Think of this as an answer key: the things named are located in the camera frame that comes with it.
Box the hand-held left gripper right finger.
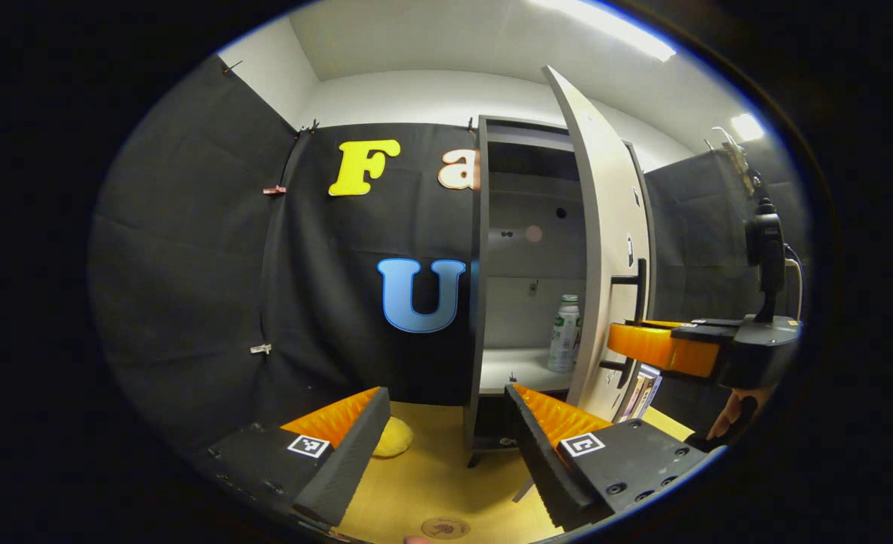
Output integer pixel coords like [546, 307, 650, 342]
[504, 383, 712, 531]

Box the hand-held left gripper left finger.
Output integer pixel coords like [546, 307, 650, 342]
[190, 387, 391, 528]

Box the black door handle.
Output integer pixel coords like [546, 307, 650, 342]
[599, 258, 648, 390]

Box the white bottle with green label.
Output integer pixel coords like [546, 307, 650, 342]
[547, 294, 582, 374]

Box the round brown coaster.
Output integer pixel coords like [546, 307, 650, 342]
[421, 516, 471, 539]

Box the beige cabinet door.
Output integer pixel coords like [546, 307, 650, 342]
[542, 65, 655, 424]

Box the grey cabinet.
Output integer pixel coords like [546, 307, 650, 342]
[464, 115, 655, 468]

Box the yellow soft toy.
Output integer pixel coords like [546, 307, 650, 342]
[371, 416, 415, 459]

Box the small ceiling light panel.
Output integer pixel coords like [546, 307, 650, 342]
[730, 112, 766, 143]

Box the black backdrop cloth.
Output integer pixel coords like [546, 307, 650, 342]
[88, 57, 810, 454]

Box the large ceiling light panel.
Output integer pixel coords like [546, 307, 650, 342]
[526, 0, 678, 63]

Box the white cable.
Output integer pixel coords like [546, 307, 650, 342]
[785, 243, 804, 322]

